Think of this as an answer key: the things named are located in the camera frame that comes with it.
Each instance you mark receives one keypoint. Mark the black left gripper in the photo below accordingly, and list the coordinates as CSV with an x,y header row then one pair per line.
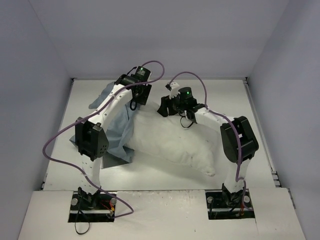
x,y
144,94

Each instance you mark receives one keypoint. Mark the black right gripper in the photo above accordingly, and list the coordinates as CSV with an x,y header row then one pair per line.
x,y
165,107

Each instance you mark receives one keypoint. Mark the white pillow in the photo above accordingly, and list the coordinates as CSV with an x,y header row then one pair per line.
x,y
165,138

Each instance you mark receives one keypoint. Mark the blue-grey pillowcase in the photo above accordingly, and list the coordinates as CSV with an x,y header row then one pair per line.
x,y
118,133

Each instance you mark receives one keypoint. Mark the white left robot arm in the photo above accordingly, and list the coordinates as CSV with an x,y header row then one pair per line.
x,y
90,135

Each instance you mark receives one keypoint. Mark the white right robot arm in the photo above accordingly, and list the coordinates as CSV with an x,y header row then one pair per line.
x,y
238,139

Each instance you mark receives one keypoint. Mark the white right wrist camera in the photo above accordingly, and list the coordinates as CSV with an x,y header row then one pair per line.
x,y
173,88

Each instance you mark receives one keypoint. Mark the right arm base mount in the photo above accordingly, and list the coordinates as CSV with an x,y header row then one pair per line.
x,y
218,209

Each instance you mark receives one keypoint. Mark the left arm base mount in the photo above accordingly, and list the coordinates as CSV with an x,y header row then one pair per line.
x,y
100,209

